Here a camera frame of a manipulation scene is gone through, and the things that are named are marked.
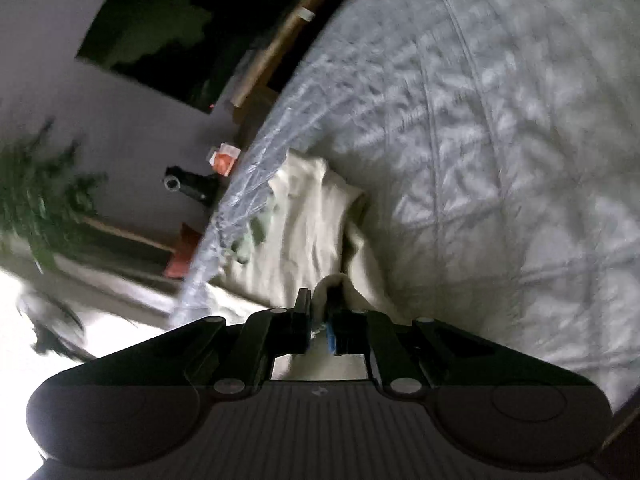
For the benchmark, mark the orange tissue box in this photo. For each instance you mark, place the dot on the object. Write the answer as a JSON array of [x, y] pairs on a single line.
[[225, 160]]

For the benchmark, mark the green indoor tree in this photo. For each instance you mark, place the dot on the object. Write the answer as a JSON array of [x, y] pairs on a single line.
[[40, 195]]

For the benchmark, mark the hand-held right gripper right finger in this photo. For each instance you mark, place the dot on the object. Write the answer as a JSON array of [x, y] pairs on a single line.
[[345, 332]]

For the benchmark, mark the black flat television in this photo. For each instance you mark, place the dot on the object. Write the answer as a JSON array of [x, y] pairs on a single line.
[[200, 35]]

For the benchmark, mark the dark wooden low cabinet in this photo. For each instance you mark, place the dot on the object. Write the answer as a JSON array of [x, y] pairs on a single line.
[[250, 125]]

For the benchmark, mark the beige shirt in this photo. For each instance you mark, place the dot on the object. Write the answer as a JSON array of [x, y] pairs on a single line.
[[305, 230]]

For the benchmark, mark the light wooden tv bench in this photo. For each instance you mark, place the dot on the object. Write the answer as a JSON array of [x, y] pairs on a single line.
[[280, 45]]

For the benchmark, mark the black standing fan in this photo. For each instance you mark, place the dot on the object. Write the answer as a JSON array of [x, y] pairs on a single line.
[[55, 340]]

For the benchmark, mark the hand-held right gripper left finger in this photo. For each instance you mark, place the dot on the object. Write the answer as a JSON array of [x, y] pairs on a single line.
[[302, 330]]

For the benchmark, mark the red plant pot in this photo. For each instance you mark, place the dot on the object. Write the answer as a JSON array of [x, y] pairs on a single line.
[[182, 255]]

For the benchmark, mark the silver quilted mat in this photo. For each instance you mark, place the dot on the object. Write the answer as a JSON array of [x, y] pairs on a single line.
[[500, 160]]

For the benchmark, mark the black cylindrical speaker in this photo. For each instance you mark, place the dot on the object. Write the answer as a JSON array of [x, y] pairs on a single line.
[[192, 185]]

